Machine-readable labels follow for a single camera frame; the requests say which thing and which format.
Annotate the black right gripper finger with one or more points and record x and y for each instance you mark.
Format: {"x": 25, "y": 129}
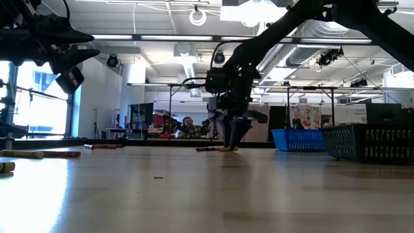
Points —
{"x": 240, "y": 131}
{"x": 227, "y": 132}

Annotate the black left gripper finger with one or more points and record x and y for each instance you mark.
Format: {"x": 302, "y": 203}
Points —
{"x": 74, "y": 58}
{"x": 64, "y": 32}

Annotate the blue plastic basket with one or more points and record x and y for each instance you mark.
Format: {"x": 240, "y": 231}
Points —
{"x": 297, "y": 140}

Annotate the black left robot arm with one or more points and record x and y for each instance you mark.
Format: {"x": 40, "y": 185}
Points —
{"x": 13, "y": 9}

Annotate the background black robot arm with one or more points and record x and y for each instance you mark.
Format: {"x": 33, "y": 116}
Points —
{"x": 206, "y": 127}
{"x": 169, "y": 124}

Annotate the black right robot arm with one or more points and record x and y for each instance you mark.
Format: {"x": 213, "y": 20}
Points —
{"x": 275, "y": 35}

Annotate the beige curtain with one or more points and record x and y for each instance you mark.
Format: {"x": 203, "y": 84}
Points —
{"x": 260, "y": 134}

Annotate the person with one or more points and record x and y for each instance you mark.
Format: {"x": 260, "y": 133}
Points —
{"x": 191, "y": 129}

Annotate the black ceiling spotlight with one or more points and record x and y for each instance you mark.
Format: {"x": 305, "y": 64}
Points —
{"x": 219, "y": 58}
{"x": 112, "y": 61}

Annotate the black slanted bar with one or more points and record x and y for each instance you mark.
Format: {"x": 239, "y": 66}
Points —
{"x": 42, "y": 93}

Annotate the window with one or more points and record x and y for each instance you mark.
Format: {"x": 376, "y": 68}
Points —
{"x": 42, "y": 110}

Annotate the floral patterned cloth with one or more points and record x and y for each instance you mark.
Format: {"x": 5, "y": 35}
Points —
{"x": 305, "y": 116}

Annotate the background desk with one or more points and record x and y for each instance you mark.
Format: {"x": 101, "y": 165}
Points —
{"x": 116, "y": 130}

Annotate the black computer monitor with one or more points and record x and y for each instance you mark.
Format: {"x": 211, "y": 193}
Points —
{"x": 142, "y": 113}

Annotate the long ceiling light bar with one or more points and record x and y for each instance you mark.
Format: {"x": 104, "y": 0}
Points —
{"x": 174, "y": 37}

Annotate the black ceiling track light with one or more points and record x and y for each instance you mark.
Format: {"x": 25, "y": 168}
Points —
{"x": 359, "y": 83}
{"x": 328, "y": 58}

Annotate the black plastic basket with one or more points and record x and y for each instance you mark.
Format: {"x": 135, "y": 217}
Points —
{"x": 343, "y": 142}

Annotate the black equipment case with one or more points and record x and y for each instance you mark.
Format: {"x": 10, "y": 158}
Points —
{"x": 383, "y": 113}

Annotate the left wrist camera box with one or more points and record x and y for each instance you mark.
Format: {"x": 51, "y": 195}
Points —
{"x": 68, "y": 81}

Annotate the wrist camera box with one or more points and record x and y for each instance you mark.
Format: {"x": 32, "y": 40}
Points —
{"x": 68, "y": 81}
{"x": 215, "y": 81}

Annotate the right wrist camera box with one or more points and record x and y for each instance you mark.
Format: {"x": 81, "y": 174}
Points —
{"x": 215, "y": 81}

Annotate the black metal frame stand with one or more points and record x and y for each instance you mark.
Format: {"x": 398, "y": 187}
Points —
{"x": 170, "y": 106}
{"x": 332, "y": 106}

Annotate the black aluminium table frame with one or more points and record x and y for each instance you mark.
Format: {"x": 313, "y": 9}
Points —
{"x": 161, "y": 142}

